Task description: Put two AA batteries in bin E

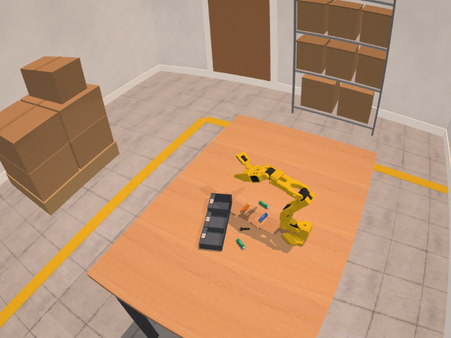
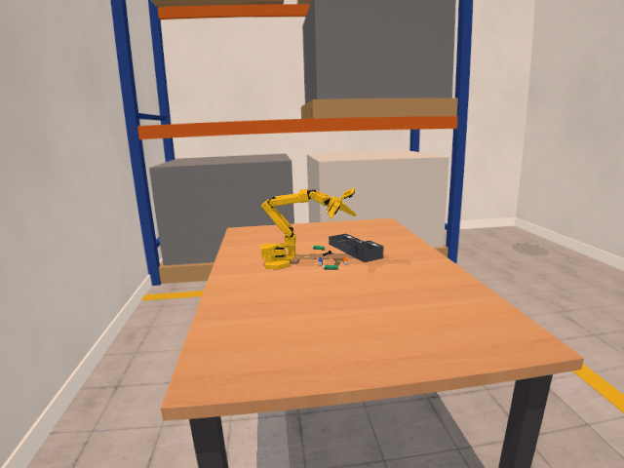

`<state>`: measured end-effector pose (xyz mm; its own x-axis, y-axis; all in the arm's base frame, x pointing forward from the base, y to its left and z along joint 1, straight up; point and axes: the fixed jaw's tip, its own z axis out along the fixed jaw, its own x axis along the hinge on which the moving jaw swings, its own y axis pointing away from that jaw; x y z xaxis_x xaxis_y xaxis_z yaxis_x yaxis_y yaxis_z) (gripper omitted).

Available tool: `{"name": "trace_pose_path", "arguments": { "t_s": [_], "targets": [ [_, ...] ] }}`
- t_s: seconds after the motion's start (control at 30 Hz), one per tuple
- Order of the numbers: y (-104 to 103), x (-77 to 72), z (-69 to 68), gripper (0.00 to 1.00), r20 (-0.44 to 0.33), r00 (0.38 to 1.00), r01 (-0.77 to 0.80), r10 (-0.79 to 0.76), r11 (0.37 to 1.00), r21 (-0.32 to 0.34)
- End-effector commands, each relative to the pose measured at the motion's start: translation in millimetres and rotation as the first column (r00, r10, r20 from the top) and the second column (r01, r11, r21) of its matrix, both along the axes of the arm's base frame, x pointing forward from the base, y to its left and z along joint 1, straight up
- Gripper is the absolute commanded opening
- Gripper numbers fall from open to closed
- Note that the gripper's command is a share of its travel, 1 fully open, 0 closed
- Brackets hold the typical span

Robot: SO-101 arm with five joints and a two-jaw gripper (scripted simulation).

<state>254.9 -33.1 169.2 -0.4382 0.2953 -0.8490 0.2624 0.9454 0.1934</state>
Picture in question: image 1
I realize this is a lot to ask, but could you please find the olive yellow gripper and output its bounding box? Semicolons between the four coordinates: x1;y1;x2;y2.
234;152;271;182

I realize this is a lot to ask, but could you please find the blue aa battery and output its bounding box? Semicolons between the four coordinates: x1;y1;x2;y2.
259;212;268;222

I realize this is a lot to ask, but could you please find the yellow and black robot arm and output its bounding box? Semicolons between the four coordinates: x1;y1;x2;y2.
249;166;316;246

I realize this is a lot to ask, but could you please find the orange aa battery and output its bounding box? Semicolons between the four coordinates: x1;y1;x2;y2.
241;203;250;213

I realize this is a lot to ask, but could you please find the green aa battery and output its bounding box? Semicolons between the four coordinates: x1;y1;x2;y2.
259;201;269;209
236;238;246;249

